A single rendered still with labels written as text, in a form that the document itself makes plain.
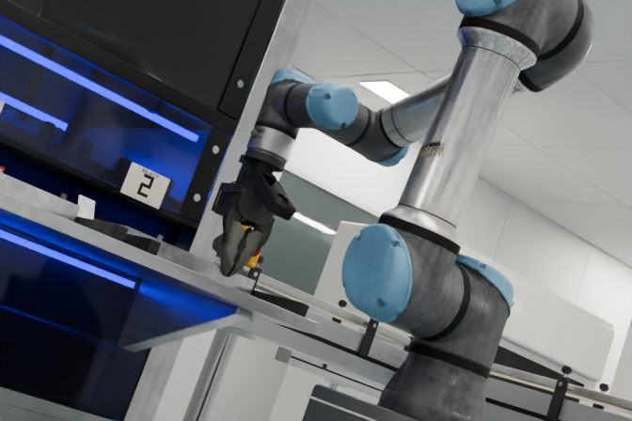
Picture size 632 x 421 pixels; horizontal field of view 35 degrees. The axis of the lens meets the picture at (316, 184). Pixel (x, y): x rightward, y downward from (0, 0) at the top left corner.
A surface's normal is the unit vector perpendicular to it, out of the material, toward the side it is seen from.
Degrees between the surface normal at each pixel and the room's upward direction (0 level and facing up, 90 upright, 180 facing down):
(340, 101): 90
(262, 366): 90
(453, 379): 72
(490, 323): 90
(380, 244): 98
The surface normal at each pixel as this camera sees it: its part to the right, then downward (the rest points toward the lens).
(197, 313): -0.74, -0.38
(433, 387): -0.11, -0.54
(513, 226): 0.58, 0.05
